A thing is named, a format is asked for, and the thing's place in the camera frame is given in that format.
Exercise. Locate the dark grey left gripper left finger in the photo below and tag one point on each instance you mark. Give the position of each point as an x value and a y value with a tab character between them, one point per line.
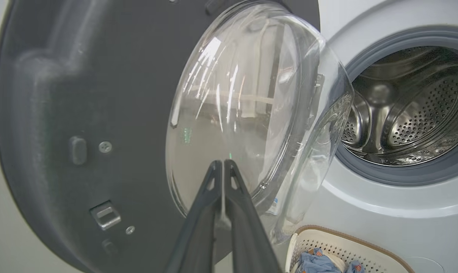
198	227

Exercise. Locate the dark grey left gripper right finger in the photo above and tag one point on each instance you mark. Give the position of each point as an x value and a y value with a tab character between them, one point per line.
248	231

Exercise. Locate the blue garment with orange print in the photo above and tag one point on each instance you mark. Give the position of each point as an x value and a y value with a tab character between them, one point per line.
314	263

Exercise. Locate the washing machine door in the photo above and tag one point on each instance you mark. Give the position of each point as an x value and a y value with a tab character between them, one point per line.
100	94

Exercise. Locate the white front-load washing machine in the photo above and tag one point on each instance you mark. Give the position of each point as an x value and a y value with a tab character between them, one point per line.
384	212

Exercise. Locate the steel washing machine drum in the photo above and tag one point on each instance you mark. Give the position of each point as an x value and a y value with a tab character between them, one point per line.
422	113

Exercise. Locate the cream perforated laundry basket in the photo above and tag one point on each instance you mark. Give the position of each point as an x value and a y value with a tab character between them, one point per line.
350	246

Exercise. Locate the round white filter cover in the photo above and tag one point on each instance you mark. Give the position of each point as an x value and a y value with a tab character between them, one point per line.
426	265

